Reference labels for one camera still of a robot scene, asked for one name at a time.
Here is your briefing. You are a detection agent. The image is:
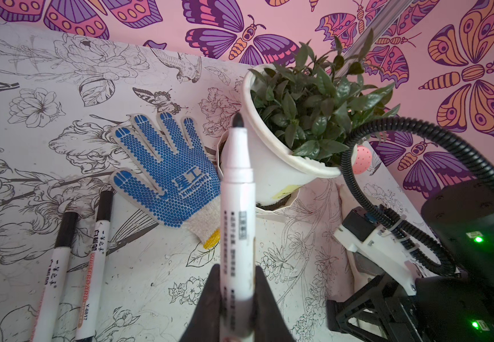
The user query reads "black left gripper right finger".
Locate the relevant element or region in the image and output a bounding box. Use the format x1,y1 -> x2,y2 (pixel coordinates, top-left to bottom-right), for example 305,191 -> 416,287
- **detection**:
254,266 -> 295,342

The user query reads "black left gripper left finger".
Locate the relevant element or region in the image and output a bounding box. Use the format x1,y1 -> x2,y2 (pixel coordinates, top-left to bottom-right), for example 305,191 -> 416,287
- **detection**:
179,264 -> 221,342

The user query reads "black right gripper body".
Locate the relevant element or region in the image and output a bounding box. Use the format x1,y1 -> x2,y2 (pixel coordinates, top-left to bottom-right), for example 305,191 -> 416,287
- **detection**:
326,274 -> 426,341

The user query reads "white marker pen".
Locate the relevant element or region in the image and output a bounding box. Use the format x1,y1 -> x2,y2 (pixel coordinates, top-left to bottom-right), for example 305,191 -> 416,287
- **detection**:
219,113 -> 255,341
30,212 -> 79,342
75,191 -> 114,341

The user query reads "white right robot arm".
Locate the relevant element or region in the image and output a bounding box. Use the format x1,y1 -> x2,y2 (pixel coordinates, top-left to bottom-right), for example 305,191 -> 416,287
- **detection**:
326,117 -> 494,341

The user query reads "blue dotted knit glove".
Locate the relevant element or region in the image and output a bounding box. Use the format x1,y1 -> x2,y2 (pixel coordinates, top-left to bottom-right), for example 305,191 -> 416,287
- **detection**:
110,113 -> 221,249

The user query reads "white potted green plant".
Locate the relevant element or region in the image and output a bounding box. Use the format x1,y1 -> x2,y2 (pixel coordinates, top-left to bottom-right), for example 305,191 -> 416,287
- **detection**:
240,33 -> 398,209

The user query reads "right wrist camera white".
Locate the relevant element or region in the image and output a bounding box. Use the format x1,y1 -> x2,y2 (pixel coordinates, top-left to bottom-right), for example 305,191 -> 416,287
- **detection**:
334,207 -> 421,296

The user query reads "aluminium frame post right rear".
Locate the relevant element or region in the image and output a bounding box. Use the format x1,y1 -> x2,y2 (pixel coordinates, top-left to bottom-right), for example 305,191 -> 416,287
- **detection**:
337,0 -> 412,78

